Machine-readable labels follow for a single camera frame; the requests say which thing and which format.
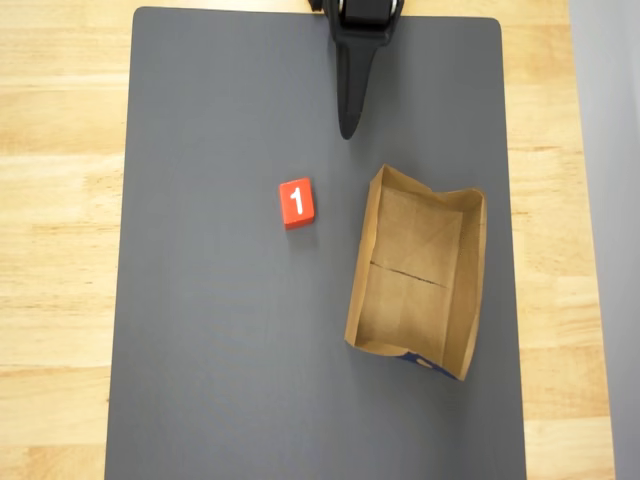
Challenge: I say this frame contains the red cube with white numeral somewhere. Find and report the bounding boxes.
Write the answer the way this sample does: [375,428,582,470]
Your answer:
[278,177,317,232]

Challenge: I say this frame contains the brown cardboard tray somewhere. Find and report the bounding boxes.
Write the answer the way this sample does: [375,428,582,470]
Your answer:
[343,163,488,382]

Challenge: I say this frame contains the grey desk mat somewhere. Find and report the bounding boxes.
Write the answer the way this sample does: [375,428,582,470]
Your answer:
[103,5,529,480]

